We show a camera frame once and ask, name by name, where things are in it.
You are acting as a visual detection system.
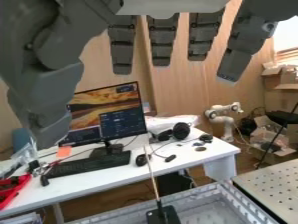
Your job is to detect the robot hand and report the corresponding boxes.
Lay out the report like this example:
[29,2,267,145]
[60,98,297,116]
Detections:
[0,0,298,151]

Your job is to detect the computer monitor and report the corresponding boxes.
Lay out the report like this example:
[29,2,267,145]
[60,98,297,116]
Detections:
[57,81,149,150]

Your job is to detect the orange sticky note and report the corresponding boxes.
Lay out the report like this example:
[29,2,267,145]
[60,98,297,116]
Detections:
[56,146,75,158]

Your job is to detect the black keyboard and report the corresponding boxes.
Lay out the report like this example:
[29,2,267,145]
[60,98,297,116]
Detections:
[43,149,133,180]

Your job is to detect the black computer mouse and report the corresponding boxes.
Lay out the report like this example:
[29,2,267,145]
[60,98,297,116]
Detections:
[134,153,153,167]

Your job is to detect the large black headphones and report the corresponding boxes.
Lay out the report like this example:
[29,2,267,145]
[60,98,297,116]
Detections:
[149,121,193,142]

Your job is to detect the red tray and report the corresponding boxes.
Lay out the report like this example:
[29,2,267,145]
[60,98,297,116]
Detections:
[0,172,33,212]

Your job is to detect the long white desk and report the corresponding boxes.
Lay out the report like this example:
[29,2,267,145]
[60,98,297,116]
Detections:
[0,114,242,224]

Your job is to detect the thin stick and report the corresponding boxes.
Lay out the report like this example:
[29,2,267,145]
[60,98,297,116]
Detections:
[142,144,162,205]

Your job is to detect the small white jointed device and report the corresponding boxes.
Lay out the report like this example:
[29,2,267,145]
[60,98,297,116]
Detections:
[204,101,245,143]

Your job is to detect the black plate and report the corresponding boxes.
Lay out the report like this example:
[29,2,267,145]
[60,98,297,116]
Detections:
[145,204,181,224]

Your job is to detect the open cardboard box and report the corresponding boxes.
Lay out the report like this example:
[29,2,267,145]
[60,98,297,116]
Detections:
[247,114,297,158]

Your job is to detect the clear box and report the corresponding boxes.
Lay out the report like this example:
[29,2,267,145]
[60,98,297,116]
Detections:
[65,179,286,224]

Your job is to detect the black chair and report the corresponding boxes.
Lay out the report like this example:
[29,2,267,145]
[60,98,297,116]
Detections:
[255,102,298,168]

